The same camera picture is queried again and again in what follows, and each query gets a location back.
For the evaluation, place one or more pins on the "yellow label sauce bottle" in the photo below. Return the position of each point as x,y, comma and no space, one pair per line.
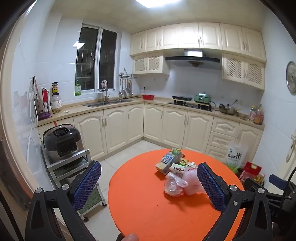
55,88

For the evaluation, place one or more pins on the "steel wok with lid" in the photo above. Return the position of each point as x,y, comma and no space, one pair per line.
227,109

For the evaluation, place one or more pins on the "red plastic basin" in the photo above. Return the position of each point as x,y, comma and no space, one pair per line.
148,96

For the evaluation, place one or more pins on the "purple knife holder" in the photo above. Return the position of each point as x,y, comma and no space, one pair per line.
45,115

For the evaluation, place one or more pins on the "pale seasoning bottle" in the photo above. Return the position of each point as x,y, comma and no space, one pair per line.
252,114

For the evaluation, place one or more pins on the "dark barred window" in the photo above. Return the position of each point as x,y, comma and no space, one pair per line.
89,58

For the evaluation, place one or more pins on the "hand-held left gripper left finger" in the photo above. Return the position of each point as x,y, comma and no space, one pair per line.
86,183

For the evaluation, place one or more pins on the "black rice cooker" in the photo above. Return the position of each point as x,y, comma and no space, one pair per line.
61,142

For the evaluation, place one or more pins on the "juice drink carton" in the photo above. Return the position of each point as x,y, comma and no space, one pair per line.
167,161

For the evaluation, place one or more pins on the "cream base cabinets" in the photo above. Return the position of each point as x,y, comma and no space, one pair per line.
171,125

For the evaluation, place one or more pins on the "small cream lattice cabinet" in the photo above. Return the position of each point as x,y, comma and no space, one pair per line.
150,62

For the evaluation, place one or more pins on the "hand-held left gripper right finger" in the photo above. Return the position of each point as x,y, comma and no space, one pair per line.
211,187

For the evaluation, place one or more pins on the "round silver wall clock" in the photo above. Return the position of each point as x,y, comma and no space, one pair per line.
291,77

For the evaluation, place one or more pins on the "clear plastic bag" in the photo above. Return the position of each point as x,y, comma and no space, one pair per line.
173,187

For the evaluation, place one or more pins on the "wide cream lattice cabinet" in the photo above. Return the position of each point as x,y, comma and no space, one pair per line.
242,69

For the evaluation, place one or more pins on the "green yellow snack wrapper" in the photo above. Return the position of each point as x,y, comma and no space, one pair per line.
186,162

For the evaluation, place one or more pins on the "white red snack wrapper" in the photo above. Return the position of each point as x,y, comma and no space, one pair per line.
177,170

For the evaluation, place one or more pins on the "steel faucet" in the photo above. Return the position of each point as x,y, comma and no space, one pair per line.
106,96

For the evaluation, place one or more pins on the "cooking oil bottle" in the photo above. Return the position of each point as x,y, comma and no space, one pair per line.
259,179

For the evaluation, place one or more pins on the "green electric cooking pot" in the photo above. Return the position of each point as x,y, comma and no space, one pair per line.
203,97

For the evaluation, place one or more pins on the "small steel pan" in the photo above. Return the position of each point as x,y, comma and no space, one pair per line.
242,115

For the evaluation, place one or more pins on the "steel kitchen cart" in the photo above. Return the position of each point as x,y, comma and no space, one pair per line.
69,166

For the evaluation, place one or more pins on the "person's left hand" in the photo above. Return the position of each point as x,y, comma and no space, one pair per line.
130,237

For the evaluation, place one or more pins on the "black gas stove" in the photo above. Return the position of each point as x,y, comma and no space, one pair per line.
189,105

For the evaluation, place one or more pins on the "pink plastic bag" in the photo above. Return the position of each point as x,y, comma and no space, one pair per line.
192,183

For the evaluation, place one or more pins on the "steel ladle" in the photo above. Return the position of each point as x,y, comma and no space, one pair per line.
120,92
130,92
124,92

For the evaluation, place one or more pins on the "cream upper wall cabinets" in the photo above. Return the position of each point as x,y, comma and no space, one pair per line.
189,34

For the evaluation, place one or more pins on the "red gift bag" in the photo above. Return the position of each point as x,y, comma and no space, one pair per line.
251,170

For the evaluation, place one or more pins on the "black range hood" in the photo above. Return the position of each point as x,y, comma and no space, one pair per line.
192,59

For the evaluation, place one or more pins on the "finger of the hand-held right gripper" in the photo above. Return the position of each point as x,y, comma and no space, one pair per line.
252,183
277,181

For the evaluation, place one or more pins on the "steel kitchen sink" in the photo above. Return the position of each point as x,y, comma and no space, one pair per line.
106,103

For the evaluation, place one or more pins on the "white green rice bag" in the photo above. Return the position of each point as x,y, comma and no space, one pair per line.
235,157

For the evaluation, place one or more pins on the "pink dish cloth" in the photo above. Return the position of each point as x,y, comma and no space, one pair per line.
104,83

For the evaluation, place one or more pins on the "green glass bottle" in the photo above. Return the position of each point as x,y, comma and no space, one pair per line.
78,89

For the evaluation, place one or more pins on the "steel utensil rail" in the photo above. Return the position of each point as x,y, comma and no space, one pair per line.
127,75

